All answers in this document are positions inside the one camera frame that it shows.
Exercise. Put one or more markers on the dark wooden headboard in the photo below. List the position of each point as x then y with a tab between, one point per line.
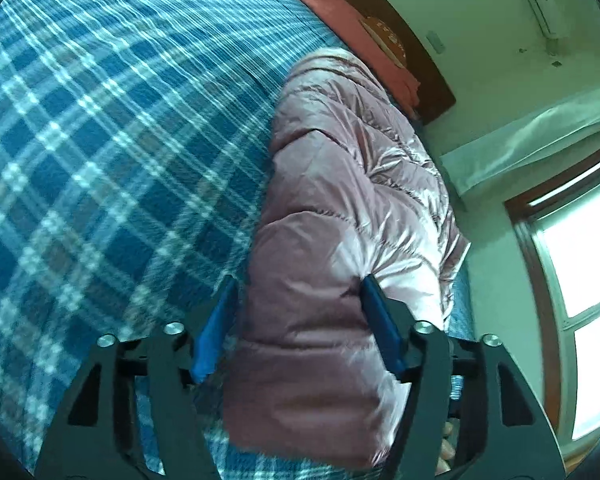
435	95

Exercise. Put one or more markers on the blue plaid bed sheet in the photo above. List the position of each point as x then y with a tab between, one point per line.
133	165

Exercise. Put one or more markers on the wall power outlet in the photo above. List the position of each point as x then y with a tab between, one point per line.
436	42

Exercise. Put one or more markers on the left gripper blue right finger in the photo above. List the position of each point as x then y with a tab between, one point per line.
504	432

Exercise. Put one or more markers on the brown patterned small cushion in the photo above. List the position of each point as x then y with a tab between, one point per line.
386	38

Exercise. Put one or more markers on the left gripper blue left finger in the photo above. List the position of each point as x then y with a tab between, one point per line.
95	433

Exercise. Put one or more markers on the green curtain right side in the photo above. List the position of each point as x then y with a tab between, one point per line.
524	141

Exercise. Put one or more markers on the orange red pillow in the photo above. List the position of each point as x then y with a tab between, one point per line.
349	25

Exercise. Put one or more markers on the person's hand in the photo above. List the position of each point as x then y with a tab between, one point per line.
447	450

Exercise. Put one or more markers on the pink quilted down jacket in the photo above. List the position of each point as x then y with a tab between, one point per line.
353	194

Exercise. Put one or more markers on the right window wooden frame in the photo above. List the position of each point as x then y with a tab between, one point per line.
557	225

